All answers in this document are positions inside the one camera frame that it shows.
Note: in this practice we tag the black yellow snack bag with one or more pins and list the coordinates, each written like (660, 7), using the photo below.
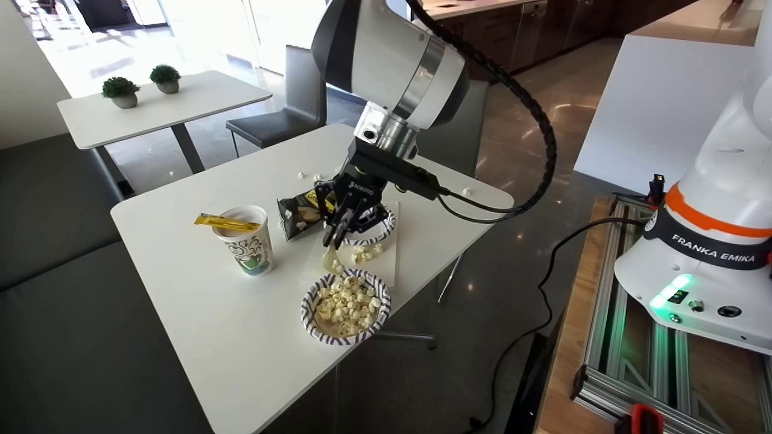
(303, 214)

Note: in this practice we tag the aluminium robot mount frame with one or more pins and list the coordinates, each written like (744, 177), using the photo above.
(695, 385)

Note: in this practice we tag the white background table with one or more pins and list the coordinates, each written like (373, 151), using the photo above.
(95, 121)

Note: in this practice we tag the near grey chair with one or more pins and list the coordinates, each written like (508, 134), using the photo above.
(457, 143)

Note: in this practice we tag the left small potted plant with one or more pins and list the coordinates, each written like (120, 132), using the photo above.
(121, 93)

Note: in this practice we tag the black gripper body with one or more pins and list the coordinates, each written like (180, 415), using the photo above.
(346, 191)

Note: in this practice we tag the white board panel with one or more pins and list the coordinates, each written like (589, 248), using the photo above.
(656, 108)

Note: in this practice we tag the dark bench seat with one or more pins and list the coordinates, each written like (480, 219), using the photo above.
(81, 342)

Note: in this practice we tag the empty patterned paper plate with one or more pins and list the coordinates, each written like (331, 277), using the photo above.
(374, 234)

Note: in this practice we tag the far grey chair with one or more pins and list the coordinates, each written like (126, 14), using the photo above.
(304, 104)

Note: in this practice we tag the white franka robot arm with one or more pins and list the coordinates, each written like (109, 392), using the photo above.
(702, 258)

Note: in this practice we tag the right small potted plant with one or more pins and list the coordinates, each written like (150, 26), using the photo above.
(164, 79)

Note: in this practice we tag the paper cup with yellow wrapper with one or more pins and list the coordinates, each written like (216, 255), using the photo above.
(246, 237)

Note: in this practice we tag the small potted plant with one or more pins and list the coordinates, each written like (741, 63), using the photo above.
(164, 79)
(121, 93)

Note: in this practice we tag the grey chair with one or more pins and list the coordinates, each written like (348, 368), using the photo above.
(304, 104)
(457, 143)

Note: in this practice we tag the paper plate with popcorn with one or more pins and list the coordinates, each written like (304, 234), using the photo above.
(346, 307)

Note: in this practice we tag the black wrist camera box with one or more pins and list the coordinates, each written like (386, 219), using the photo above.
(377, 167)

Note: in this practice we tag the white dining table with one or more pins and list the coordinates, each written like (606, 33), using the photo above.
(239, 339)

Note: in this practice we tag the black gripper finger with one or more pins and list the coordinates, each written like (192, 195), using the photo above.
(336, 231)
(366, 219)

